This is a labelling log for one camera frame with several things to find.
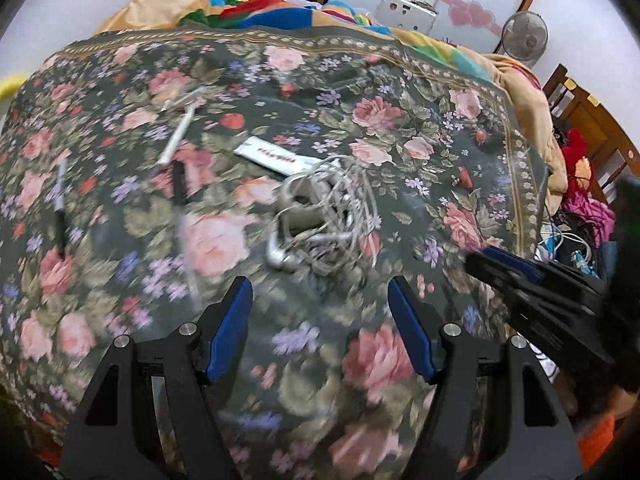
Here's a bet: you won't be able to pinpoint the white toothpaste tube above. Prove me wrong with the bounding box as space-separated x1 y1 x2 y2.
235 136 323 177

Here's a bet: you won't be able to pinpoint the white stick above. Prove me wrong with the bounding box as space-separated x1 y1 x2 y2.
157 105 197 166

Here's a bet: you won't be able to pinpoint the orange cloth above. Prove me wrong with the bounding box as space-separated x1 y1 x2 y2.
576 400 617 467

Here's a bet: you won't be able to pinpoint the pile of red pink clothes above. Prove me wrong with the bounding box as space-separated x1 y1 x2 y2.
554 127 619 243

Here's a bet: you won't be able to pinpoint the colourful patchwork quilt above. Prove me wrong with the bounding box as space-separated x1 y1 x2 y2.
95 0 570 211

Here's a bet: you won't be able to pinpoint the white metal box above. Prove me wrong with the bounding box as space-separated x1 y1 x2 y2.
375 0 439 37

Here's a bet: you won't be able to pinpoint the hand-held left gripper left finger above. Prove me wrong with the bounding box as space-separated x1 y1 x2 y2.
60 276 254 480

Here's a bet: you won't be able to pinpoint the white earphones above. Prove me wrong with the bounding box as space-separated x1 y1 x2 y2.
265 155 385 277

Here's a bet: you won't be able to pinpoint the black capped clear pen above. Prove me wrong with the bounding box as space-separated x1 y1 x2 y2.
171 160 202 307

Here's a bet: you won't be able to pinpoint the dark floral blanket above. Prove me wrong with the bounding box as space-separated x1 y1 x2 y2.
0 29 562 480

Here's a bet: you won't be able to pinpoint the yellow foam tube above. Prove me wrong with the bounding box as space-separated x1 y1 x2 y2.
0 75 27 105

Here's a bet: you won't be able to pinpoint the standing electric fan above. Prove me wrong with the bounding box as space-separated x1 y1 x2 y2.
501 10 549 69

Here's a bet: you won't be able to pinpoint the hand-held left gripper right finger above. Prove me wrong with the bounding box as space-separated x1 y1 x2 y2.
387 276 586 480

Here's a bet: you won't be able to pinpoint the tangle of white blue cables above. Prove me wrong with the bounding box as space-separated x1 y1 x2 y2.
536 219 602 277

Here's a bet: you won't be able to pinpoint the brown wooden chair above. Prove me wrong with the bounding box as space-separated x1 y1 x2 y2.
542 64 640 206

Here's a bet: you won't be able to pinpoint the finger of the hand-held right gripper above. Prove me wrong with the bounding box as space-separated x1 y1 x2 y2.
464 253 617 367
481 246 610 306

